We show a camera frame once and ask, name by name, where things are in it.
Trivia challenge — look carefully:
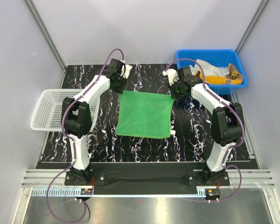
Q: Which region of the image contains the green microfiber towel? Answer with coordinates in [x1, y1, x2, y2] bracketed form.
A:
[115, 91, 174, 139]

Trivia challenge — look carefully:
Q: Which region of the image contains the brown yellow towel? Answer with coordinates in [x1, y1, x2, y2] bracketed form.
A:
[205, 63, 243, 85]

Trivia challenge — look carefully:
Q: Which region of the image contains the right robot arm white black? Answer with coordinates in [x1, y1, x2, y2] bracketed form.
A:
[162, 68, 245, 185]

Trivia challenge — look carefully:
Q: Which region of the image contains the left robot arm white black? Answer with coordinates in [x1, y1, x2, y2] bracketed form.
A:
[61, 59, 132, 185]

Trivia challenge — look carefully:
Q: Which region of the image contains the light grey towel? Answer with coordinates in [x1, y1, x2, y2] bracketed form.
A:
[196, 59, 230, 77]

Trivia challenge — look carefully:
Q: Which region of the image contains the blue plastic bin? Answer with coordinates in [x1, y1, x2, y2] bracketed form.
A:
[175, 49, 248, 95]

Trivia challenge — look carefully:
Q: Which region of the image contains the white perforated plastic basket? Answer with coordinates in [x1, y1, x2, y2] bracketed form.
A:
[30, 87, 103, 134]

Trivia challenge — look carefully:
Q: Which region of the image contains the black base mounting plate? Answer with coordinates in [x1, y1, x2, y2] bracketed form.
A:
[64, 162, 230, 196]

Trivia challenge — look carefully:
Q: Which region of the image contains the right small circuit board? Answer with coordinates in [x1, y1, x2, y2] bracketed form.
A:
[206, 189, 221, 198]

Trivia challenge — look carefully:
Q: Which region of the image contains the small circuit board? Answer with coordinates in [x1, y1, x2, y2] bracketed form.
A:
[80, 188, 93, 195]
[206, 189, 221, 198]

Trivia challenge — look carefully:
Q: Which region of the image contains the left small circuit board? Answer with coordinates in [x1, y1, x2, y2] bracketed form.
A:
[80, 188, 93, 195]

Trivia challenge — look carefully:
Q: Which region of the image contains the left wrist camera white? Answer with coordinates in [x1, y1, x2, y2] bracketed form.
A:
[120, 64, 133, 79]

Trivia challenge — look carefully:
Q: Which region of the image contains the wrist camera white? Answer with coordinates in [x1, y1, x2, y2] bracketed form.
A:
[162, 69, 179, 85]
[120, 64, 133, 79]

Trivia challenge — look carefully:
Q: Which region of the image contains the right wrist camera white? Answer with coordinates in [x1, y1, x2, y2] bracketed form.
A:
[162, 69, 179, 85]

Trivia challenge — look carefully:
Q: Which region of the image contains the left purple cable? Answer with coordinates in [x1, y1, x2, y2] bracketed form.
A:
[45, 48, 126, 222]

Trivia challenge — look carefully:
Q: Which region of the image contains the purple cable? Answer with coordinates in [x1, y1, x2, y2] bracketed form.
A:
[165, 58, 245, 203]
[45, 48, 126, 222]

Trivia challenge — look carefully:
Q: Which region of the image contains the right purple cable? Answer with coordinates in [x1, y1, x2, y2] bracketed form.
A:
[165, 58, 245, 203]

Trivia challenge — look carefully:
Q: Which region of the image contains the left aluminium frame post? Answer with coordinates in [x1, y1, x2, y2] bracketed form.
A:
[24, 0, 67, 71]

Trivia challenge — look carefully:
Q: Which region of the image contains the aluminium frame post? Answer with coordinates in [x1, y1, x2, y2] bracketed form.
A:
[235, 0, 270, 55]
[24, 0, 67, 71]

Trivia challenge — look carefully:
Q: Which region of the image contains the right aluminium frame post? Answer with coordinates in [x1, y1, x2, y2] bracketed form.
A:
[235, 0, 270, 55]

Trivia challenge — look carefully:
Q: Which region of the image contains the aluminium rail front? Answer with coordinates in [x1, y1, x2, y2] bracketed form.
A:
[22, 169, 274, 188]

